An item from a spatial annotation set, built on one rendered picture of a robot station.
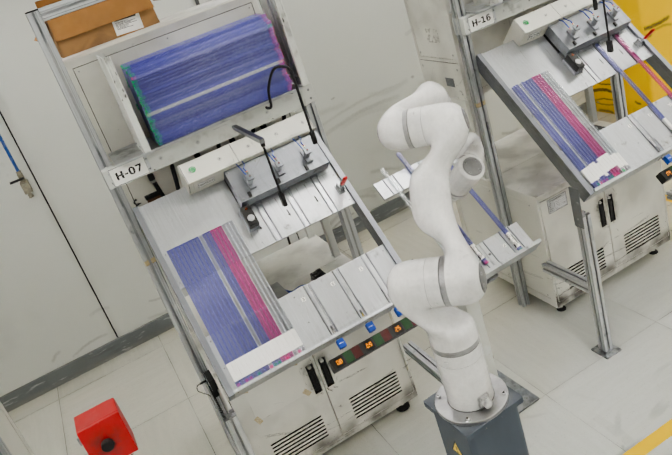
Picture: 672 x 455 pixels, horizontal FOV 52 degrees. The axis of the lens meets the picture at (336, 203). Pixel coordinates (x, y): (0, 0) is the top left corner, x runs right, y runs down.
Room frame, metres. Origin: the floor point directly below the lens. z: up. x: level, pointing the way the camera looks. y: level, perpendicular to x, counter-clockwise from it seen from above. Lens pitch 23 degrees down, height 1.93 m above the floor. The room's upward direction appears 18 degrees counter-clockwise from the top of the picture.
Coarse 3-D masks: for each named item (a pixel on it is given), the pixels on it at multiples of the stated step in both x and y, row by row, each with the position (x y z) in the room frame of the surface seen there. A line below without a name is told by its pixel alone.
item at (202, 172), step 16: (272, 128) 2.34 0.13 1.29; (288, 128) 2.34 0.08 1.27; (304, 128) 2.34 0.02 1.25; (240, 144) 2.29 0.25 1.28; (256, 144) 2.29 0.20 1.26; (272, 144) 2.29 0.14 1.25; (192, 160) 2.25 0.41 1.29; (208, 160) 2.25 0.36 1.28; (224, 160) 2.24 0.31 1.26; (240, 160) 2.24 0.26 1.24; (192, 176) 2.20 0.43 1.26; (208, 176) 2.21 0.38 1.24; (192, 192) 2.23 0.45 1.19
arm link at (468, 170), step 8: (464, 160) 1.89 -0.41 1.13; (472, 160) 1.89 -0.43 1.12; (480, 160) 1.90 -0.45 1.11; (456, 168) 1.90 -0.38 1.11; (464, 168) 1.87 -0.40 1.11; (472, 168) 1.87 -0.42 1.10; (480, 168) 1.87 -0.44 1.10; (456, 176) 1.90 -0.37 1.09; (464, 176) 1.86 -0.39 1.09; (472, 176) 1.86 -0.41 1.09; (480, 176) 1.86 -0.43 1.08; (456, 184) 1.91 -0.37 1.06; (464, 184) 1.88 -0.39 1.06; (472, 184) 1.88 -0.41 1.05; (456, 192) 1.93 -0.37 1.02; (464, 192) 1.92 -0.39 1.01
